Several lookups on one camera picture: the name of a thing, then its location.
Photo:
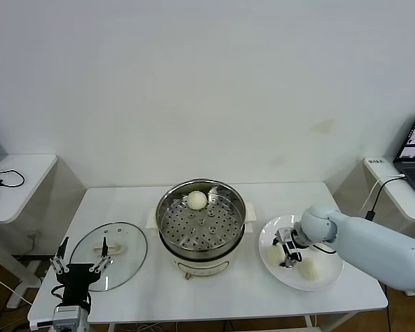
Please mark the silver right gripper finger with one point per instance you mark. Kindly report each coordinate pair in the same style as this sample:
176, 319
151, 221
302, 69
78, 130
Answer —
284, 234
292, 261

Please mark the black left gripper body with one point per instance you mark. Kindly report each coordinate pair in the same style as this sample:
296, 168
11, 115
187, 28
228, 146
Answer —
76, 280

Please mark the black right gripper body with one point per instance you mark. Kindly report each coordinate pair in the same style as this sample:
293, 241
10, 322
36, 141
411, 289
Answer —
299, 242

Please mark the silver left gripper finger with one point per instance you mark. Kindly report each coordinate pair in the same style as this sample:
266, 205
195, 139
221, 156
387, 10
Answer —
103, 263
58, 263

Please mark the white steamed baozi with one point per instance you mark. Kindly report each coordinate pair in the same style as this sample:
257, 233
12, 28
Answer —
196, 200
275, 256
309, 269

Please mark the round glass pot lid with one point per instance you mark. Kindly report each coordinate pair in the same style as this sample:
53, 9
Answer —
124, 263

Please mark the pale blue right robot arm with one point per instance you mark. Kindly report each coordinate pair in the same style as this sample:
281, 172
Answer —
366, 242

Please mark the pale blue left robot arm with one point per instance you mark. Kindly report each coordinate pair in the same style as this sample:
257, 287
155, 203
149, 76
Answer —
41, 324

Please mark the stainless steel steamer basket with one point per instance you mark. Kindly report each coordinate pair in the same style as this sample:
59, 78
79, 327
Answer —
228, 207

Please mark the large white round plate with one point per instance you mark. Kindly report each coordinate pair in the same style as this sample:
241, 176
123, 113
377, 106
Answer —
283, 221

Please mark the cream electric pot base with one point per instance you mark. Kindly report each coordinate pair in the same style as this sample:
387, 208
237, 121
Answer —
200, 266

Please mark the white side desk with mouse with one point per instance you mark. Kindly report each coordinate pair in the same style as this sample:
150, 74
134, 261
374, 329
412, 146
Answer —
20, 180

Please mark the white side desk with label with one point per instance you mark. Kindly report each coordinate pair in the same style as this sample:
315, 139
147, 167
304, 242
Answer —
394, 193

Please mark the grey laptop with dark screen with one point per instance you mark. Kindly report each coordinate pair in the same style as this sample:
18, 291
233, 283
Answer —
413, 173

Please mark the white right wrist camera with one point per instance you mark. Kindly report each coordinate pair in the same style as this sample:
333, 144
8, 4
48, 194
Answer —
290, 247

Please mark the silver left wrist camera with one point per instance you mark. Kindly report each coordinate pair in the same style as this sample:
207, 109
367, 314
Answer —
67, 314

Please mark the white wall power plug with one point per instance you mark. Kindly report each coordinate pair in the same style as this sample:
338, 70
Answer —
32, 236

